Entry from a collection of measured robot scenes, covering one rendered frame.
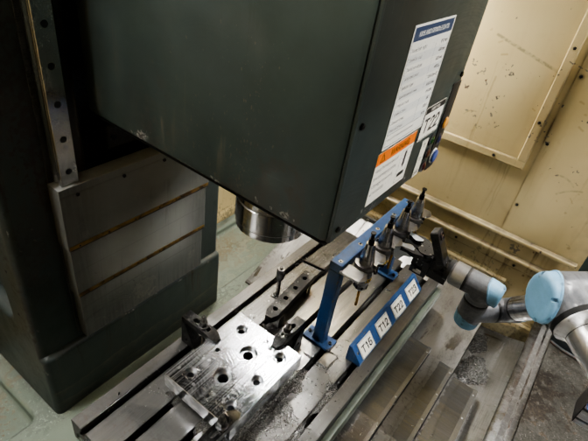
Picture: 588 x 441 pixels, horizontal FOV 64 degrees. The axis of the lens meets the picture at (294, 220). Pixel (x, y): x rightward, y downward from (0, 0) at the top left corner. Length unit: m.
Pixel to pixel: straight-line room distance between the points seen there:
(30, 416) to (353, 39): 1.50
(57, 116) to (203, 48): 0.42
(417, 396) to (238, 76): 1.25
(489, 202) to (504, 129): 0.29
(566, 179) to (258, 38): 1.31
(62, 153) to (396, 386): 1.21
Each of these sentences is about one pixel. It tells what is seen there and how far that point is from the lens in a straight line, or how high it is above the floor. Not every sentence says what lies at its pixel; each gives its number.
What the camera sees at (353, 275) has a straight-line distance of 1.28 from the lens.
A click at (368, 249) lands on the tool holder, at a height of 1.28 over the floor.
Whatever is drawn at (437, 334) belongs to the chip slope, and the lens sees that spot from 1.93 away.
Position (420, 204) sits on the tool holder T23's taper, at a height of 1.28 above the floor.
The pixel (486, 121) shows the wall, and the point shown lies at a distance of 1.80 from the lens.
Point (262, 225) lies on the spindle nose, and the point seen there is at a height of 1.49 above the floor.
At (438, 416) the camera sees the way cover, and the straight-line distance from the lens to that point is 1.71.
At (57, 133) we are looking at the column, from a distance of 1.13.
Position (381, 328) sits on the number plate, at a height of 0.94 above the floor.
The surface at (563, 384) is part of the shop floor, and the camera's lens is 3.15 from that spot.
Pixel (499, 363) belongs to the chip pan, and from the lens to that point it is 2.05.
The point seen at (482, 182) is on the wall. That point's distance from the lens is 1.88.
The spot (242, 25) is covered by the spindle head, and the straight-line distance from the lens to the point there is 0.75.
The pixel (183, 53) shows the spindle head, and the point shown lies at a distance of 0.86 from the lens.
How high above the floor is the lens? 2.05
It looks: 36 degrees down
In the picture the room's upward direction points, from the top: 10 degrees clockwise
